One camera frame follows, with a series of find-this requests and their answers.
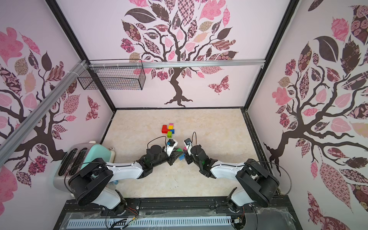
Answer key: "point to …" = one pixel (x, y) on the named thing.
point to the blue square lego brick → (173, 131)
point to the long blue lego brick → (182, 157)
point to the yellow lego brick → (170, 127)
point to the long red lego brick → (165, 130)
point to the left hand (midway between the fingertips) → (180, 152)
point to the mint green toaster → (76, 155)
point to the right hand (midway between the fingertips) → (186, 148)
